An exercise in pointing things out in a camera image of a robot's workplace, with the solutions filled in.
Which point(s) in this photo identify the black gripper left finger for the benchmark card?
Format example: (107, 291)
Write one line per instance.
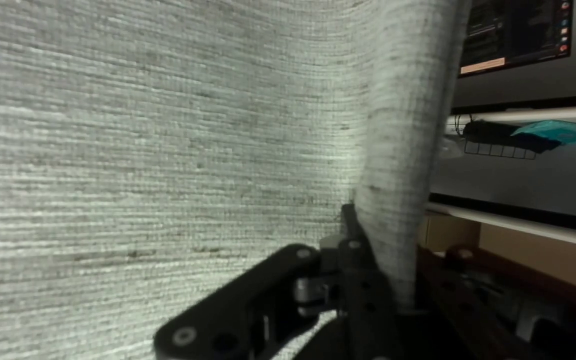
(280, 301)

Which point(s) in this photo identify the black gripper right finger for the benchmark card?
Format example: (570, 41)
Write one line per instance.
(489, 312)

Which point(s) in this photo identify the wooden workbench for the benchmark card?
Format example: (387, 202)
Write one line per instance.
(554, 261)

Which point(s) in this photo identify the teal cloth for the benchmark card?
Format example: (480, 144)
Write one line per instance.
(554, 133)

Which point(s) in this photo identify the metal shelf rack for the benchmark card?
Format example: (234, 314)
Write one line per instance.
(534, 114)

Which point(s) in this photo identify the lit computer monitor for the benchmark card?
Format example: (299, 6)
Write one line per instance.
(515, 33)

